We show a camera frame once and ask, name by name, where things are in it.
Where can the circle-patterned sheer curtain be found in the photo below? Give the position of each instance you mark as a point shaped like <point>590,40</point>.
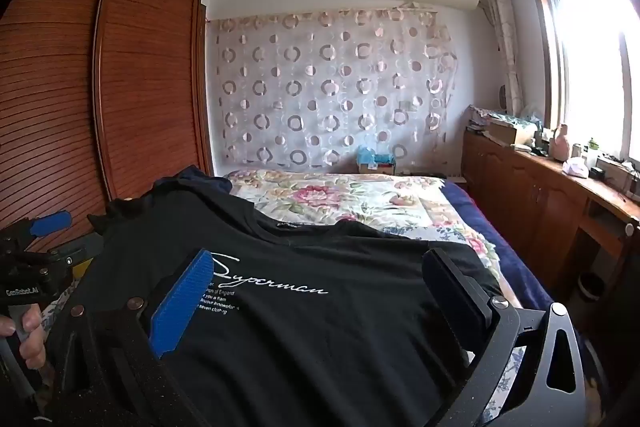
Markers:
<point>325,92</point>

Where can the navy blue cloth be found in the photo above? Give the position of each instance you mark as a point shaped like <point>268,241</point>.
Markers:
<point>197,174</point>

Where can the brown cardboard box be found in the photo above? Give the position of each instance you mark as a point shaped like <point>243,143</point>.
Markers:
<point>510,132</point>

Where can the wooden louvered wardrobe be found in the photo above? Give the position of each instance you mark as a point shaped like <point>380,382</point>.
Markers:
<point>145,82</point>

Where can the pink bottle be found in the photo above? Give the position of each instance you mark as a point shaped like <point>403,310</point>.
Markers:
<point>560,144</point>

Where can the small black box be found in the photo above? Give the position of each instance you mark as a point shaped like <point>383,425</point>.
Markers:
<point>597,173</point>

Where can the floral window curtain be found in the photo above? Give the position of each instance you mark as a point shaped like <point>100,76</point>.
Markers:
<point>505,42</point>

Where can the wooden sideboard cabinet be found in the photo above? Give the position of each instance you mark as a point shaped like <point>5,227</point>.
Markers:
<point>525,192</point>

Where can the black printed t-shirt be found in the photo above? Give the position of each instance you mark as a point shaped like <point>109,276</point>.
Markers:
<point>300,332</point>

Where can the window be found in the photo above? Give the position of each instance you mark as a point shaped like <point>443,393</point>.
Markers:
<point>585,57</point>

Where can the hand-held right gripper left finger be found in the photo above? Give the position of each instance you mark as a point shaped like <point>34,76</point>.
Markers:
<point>182,302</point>

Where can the white blue-flowered bed sheet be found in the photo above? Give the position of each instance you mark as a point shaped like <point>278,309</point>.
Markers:
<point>52,307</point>

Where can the navy blue bed cover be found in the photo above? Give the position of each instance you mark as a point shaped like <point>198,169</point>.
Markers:
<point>500,227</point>

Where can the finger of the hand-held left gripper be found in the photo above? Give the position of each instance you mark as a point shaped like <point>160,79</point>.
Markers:
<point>50,223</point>
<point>77,253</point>

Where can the green capped bottle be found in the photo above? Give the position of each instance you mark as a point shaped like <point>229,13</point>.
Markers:
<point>592,148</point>

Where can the black trash bin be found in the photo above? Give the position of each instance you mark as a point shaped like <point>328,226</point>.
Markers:
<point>592,289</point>

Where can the white plastic bag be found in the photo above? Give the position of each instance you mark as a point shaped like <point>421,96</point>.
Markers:
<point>575,168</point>

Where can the person's left hand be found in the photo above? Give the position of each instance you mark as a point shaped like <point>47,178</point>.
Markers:
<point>34,349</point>

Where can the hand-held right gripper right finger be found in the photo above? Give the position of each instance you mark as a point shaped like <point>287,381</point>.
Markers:
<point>450,302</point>

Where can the floral blanket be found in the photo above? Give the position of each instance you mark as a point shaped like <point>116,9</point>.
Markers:
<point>350,197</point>

